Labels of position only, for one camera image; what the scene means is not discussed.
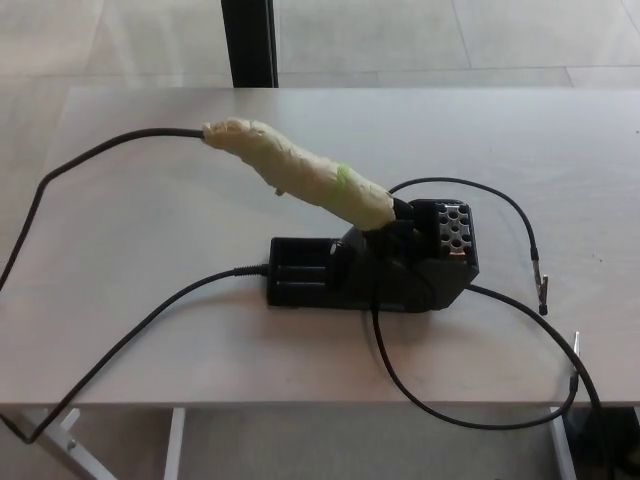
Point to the white diagonal table brace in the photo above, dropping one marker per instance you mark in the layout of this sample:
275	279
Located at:
65	435

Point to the tape-wrapped soldering iron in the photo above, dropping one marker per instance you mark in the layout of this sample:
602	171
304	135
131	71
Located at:
300	160

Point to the dark object under table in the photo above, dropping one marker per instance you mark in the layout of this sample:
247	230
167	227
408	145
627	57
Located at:
625	445

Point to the white table leg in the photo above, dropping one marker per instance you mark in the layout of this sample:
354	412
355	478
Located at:
174	445
562	445

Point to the black soldering iron base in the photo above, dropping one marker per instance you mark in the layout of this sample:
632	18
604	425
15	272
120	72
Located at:
310	280

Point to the black vertical post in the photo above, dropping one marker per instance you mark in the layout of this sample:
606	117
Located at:
250	45

